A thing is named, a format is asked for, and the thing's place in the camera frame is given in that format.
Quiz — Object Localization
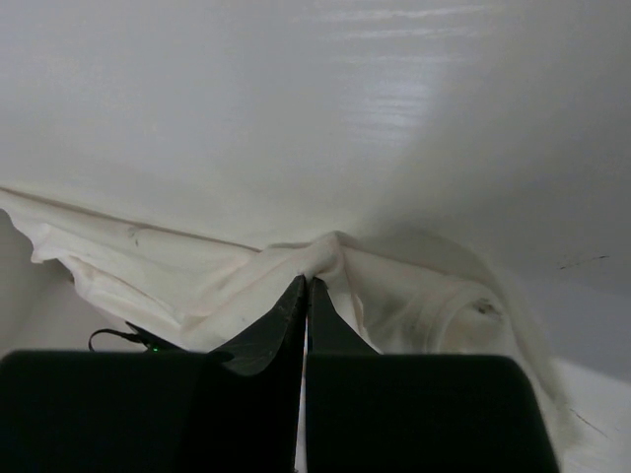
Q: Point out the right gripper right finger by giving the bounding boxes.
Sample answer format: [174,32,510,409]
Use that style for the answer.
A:
[306,279,559,472]

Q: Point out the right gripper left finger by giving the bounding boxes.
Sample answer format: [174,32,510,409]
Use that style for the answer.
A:
[1,276,306,472]

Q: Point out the white t shirt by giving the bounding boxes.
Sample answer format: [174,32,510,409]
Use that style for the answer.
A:
[1,190,592,472]

